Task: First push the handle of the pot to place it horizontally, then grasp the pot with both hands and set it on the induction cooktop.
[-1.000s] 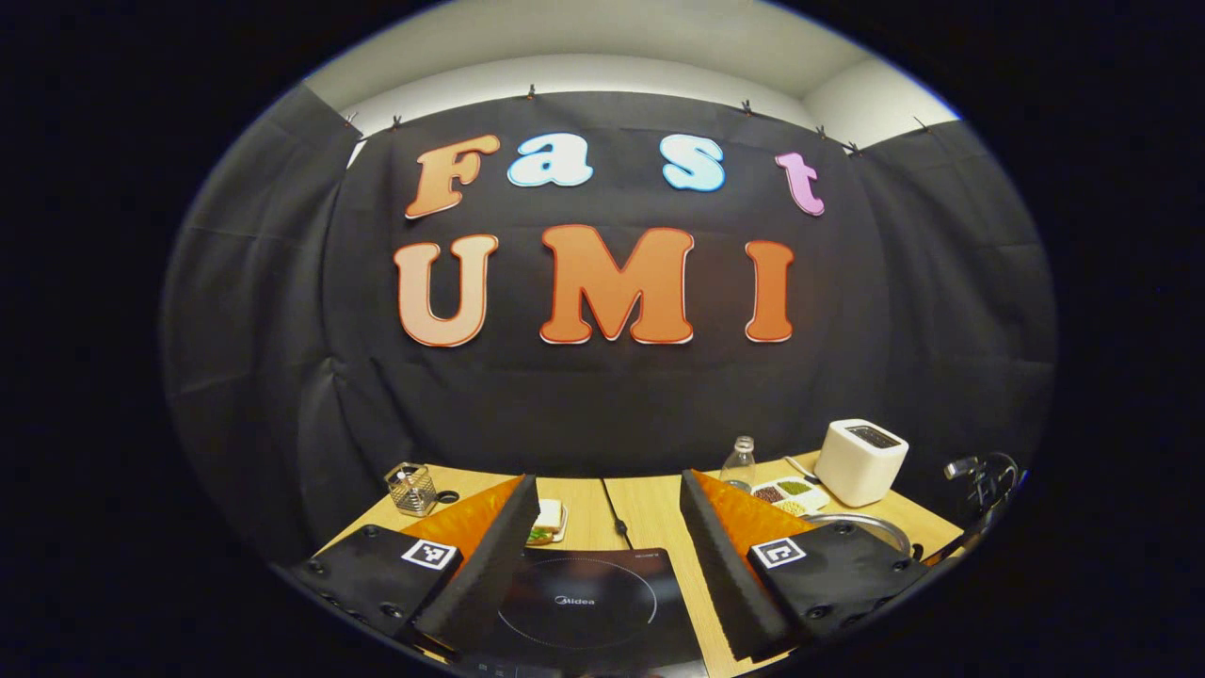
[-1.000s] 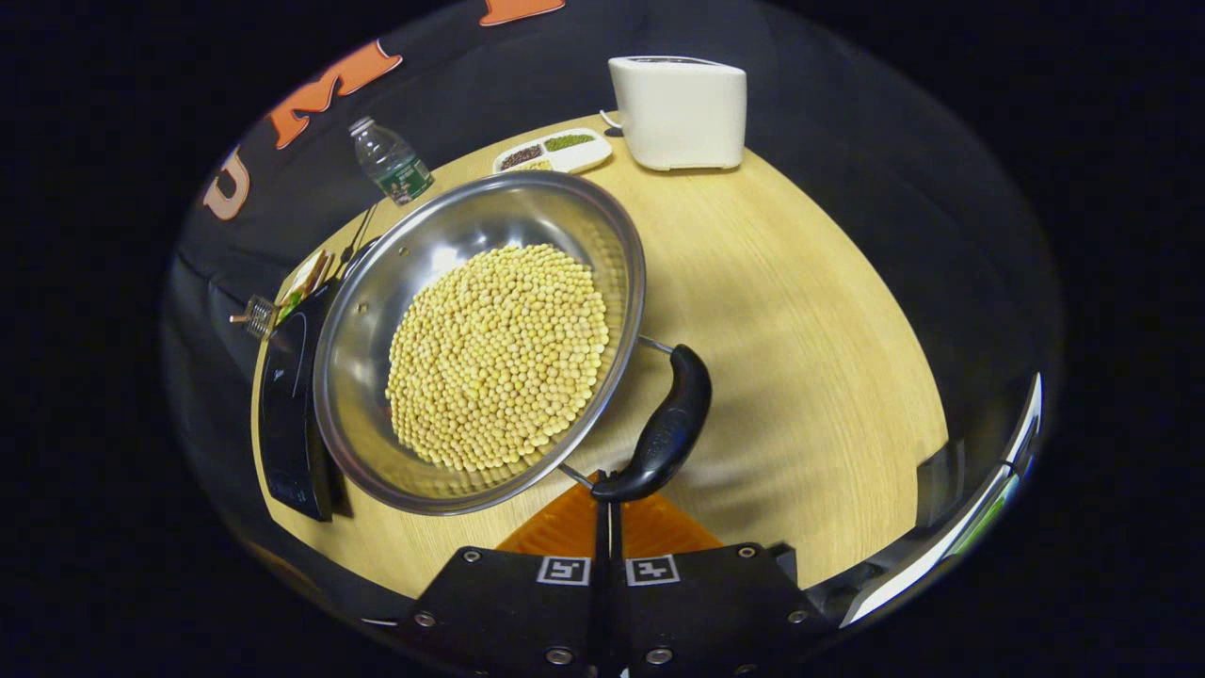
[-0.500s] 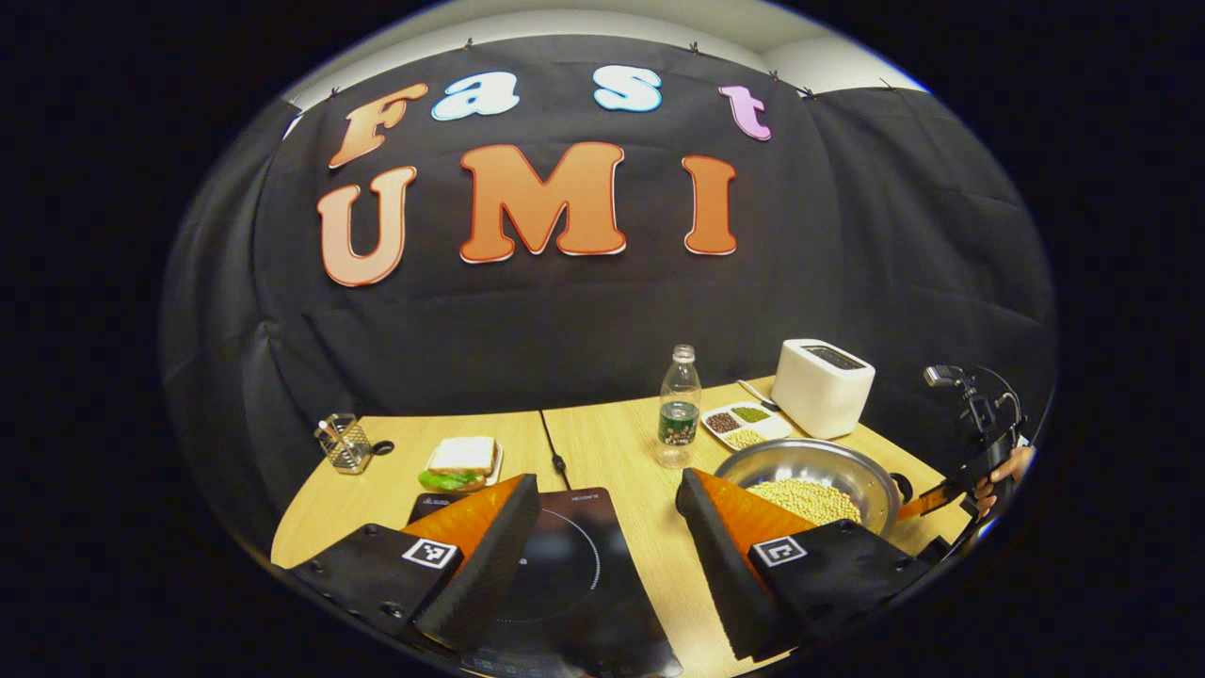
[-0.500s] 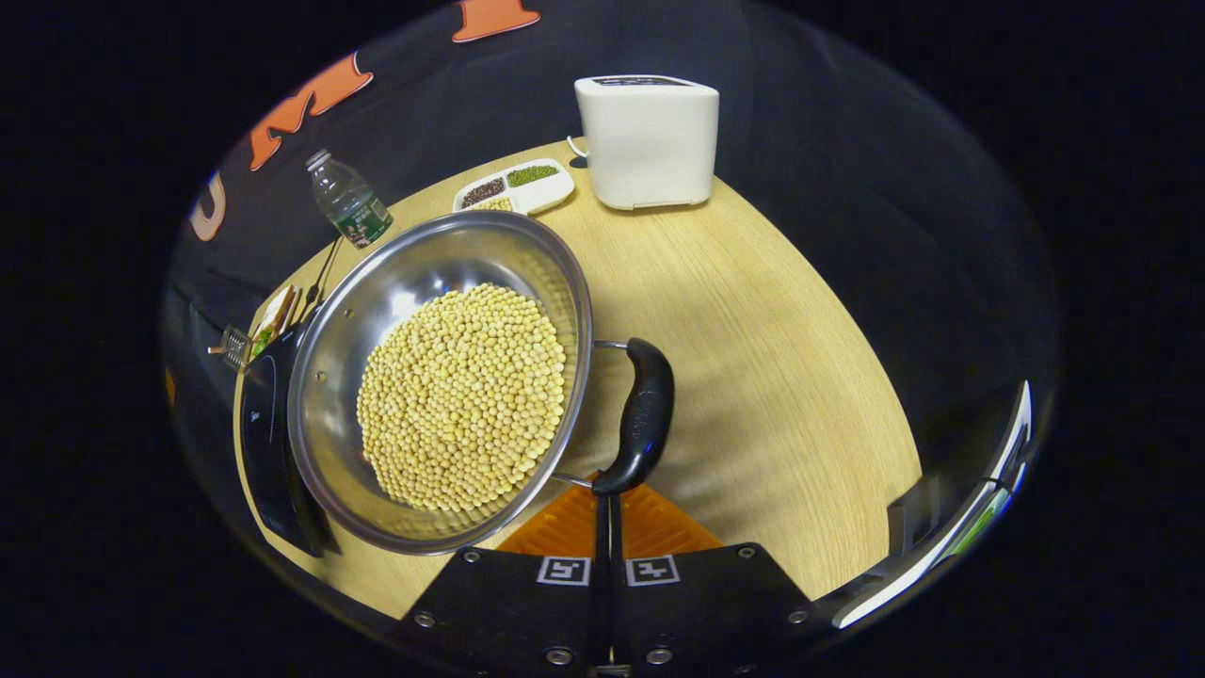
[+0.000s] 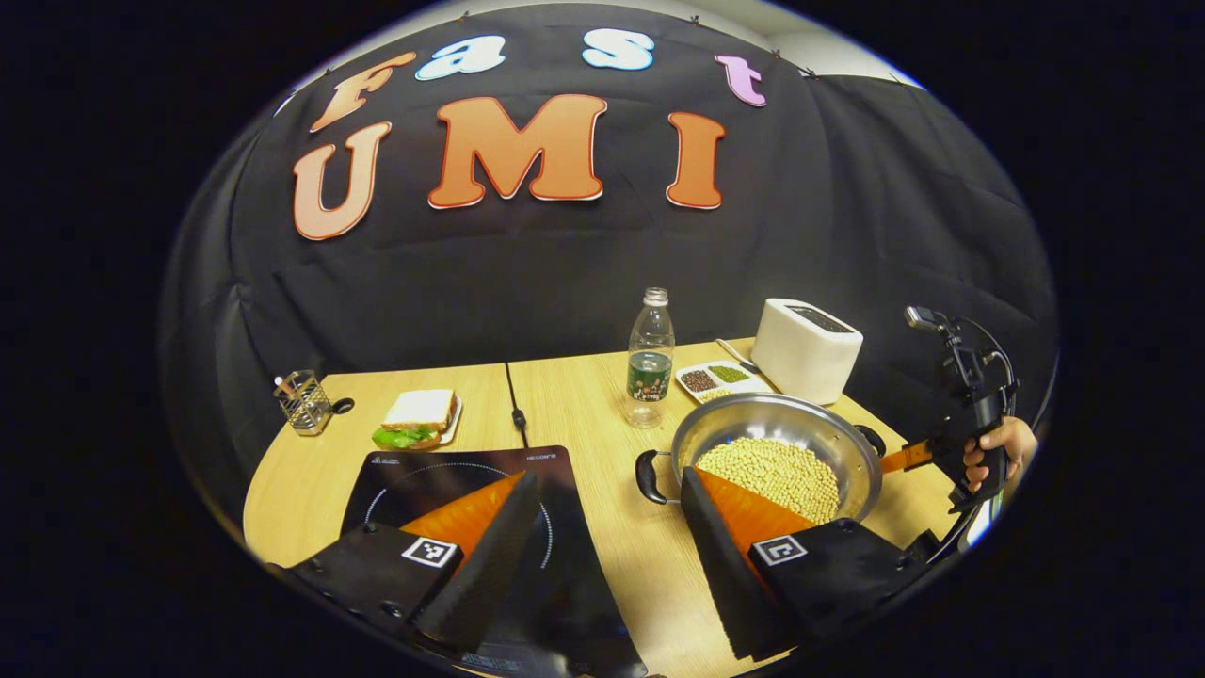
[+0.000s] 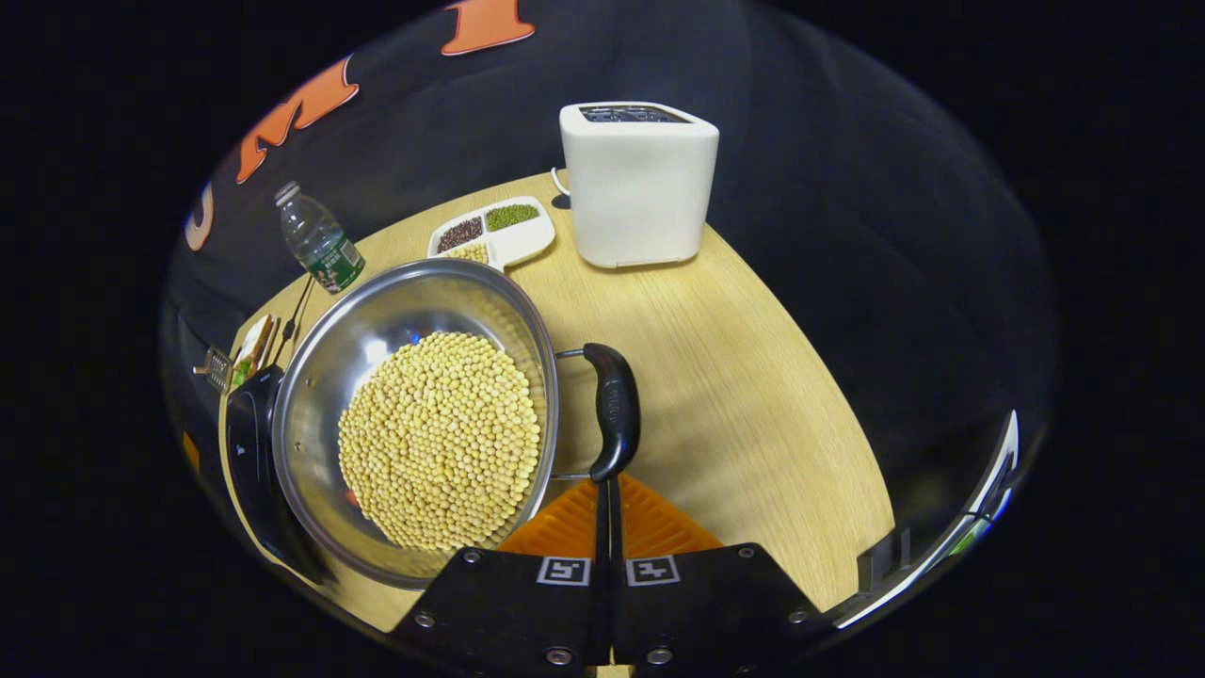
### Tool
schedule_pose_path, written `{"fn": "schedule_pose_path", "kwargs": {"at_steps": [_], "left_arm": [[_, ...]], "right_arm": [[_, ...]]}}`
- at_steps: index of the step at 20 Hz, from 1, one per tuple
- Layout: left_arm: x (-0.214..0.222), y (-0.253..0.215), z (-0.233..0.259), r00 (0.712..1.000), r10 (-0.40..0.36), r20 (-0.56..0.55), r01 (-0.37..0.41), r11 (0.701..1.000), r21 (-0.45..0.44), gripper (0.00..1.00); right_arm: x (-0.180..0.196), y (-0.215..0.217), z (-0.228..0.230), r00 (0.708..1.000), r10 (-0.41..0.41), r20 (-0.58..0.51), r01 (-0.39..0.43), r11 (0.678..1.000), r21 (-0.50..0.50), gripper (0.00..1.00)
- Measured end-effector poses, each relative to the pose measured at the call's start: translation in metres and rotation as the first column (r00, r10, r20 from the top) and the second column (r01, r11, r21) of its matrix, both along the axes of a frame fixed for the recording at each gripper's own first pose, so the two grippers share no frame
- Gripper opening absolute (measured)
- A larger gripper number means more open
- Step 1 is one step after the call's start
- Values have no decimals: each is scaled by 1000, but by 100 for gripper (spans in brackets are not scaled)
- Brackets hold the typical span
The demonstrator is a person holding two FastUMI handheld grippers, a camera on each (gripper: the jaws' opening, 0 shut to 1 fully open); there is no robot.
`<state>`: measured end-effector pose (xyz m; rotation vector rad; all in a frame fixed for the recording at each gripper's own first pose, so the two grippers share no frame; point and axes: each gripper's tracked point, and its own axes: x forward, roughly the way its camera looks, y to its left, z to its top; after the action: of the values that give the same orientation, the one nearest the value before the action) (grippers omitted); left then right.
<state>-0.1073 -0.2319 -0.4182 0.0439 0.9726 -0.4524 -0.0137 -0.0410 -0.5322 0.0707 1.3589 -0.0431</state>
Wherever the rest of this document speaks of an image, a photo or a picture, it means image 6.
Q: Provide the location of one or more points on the black induction cooktop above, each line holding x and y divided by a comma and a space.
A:
249, 452

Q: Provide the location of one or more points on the clear plastic water bottle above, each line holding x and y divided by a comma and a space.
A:
320, 245

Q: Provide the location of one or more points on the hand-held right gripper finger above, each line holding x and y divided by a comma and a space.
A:
602, 527
617, 527

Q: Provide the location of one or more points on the white divided bean dish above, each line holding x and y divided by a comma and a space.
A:
518, 240

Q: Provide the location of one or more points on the white box appliance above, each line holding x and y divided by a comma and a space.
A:
640, 188

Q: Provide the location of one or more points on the pile of soybeans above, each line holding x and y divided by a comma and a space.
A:
442, 443

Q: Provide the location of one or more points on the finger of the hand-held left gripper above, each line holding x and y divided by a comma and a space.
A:
191, 452

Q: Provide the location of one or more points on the stainless steel pot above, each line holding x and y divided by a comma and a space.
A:
377, 320

